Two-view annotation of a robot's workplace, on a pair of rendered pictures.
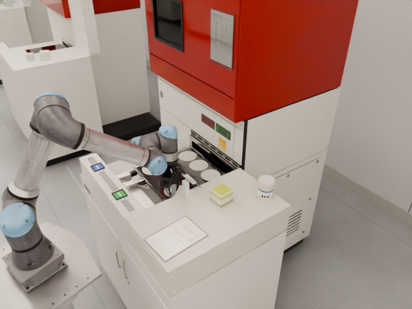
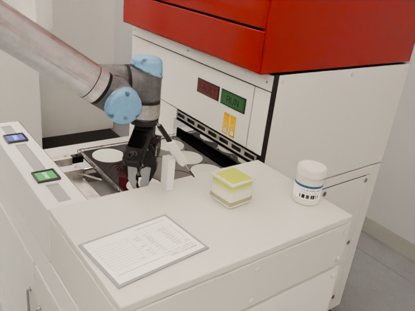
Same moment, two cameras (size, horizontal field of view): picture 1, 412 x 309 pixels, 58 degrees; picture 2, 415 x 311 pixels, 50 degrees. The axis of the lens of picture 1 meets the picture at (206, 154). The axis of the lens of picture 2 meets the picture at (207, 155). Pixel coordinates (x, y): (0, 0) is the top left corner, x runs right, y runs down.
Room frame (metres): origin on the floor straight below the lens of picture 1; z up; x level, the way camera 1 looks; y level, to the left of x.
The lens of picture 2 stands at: (0.29, 0.06, 1.51)
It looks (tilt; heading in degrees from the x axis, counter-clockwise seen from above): 24 degrees down; 356
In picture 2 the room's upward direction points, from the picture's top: 7 degrees clockwise
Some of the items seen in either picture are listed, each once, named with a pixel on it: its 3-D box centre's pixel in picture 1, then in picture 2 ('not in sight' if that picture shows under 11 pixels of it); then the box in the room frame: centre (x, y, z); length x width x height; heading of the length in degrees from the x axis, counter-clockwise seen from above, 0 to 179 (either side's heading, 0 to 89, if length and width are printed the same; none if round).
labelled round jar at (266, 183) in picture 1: (265, 187); (309, 182); (1.28, -0.26, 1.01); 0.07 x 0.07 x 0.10
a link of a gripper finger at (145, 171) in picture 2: (175, 187); (147, 176); (1.36, 0.14, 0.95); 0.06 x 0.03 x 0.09; 170
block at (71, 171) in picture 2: (129, 185); (67, 172); (1.44, 0.38, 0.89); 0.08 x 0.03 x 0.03; 125
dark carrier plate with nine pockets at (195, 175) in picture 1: (181, 172); (158, 163); (1.55, 0.13, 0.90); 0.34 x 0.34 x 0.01; 35
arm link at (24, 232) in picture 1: (19, 224); not in sight; (1.00, 0.69, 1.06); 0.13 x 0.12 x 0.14; 23
